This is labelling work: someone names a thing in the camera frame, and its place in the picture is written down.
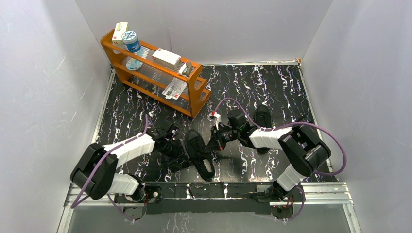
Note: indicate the white rectangular box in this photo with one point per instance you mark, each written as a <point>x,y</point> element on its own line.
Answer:
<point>166,58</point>

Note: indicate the blue lidded round jar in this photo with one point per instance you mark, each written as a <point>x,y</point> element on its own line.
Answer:
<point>131,41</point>

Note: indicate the light blue round disc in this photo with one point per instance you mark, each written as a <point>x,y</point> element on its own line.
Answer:
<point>133,64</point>

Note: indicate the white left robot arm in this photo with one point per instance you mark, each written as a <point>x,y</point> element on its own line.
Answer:
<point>96,175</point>

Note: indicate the white yellow carton box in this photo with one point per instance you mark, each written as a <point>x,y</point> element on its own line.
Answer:
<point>119,30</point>

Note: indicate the orange wooden shelf rack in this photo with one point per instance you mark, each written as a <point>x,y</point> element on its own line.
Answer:
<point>152,78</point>

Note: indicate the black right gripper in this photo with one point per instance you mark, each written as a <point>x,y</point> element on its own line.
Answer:
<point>215,143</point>

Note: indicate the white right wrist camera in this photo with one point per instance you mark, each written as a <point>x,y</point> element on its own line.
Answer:
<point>216,118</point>

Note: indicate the aluminium frame rail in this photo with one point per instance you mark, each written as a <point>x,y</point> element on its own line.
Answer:
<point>315,193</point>

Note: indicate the black canvas shoe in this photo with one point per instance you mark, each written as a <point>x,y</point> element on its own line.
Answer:
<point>262,116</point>
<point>195,148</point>

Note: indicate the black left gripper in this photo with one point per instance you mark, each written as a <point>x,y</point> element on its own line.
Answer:
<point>180,155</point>

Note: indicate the clear plastic packet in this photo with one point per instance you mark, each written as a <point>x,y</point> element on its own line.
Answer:
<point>174,89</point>

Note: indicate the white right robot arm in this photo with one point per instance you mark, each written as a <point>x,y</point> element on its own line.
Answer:
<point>304,149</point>

